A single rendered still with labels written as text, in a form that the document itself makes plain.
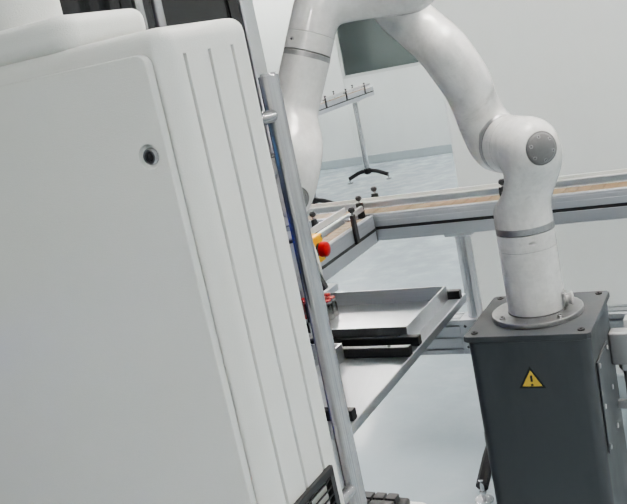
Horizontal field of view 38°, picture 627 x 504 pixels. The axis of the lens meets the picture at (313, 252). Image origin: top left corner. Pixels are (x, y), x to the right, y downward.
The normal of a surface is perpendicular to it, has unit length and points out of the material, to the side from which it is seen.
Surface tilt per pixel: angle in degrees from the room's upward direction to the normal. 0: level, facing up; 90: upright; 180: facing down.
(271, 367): 90
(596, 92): 90
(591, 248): 90
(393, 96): 90
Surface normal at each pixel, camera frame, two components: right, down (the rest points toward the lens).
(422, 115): -0.43, 0.29
